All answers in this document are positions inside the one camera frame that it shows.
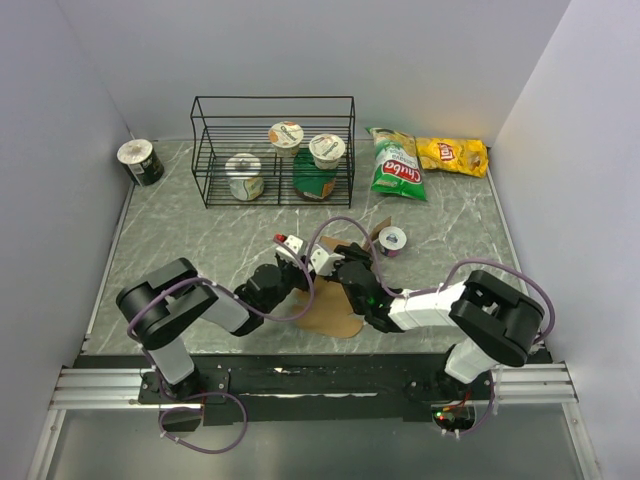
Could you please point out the pale yogurt cup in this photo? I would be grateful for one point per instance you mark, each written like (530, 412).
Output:
(243, 172)

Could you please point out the yellow Lays chips bag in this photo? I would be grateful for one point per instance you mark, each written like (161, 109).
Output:
(463, 156)

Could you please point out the brown cardboard box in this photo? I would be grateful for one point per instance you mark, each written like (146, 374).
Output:
(331, 314)

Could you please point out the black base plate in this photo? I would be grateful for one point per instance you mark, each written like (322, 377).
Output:
(321, 387)

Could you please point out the black wire rack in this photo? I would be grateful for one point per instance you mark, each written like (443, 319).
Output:
(223, 126)

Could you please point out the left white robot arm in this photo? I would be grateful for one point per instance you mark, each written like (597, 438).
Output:
(160, 306)

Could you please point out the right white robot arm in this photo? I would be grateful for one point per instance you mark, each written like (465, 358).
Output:
(500, 323)

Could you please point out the green lidded brown jar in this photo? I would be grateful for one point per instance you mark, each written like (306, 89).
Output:
(309, 181)

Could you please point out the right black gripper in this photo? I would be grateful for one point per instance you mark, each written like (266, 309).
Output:
(350, 252)

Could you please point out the orange yogurt cup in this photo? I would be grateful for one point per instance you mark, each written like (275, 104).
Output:
(286, 138)

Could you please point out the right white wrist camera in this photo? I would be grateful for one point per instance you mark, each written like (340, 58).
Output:
(323, 261)

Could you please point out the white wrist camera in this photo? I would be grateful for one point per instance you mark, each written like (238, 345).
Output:
(289, 247)
(323, 261)

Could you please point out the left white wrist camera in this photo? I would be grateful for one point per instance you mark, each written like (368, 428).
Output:
(289, 247)

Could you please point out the black chips can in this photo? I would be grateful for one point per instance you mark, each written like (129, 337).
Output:
(141, 162)

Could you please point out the aluminium rail frame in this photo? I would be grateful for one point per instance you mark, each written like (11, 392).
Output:
(535, 432)

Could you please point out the green Chuba chips bag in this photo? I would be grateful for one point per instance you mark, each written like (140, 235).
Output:
(397, 170)

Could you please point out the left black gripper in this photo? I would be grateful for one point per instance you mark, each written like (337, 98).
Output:
(303, 285)

